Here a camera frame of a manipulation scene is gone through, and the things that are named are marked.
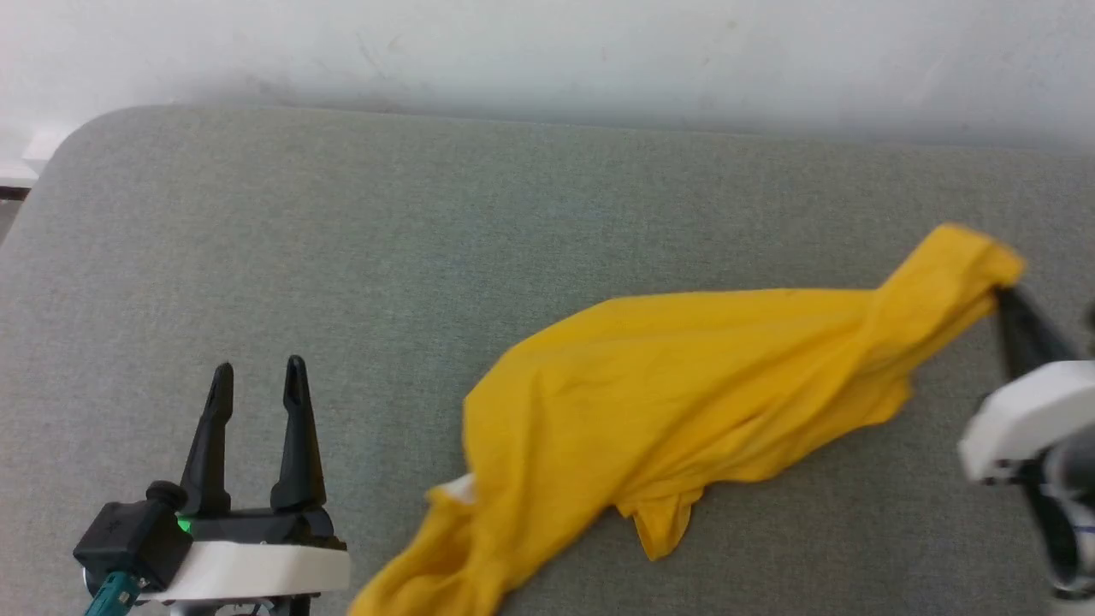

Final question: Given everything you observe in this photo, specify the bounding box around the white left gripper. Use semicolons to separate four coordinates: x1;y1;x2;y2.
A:
141;356;352;604

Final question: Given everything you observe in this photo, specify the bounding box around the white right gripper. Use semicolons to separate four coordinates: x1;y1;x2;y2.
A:
958;287;1095;484

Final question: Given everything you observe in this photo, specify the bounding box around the yellow t-shirt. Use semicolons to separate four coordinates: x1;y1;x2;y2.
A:
346;224;1026;616

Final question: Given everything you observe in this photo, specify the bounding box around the grey-green fabric sofa cushion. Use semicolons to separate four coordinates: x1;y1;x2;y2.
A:
0;104;1095;616

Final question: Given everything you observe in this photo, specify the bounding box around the teal left connector cable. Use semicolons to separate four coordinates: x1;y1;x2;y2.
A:
84;572;142;616

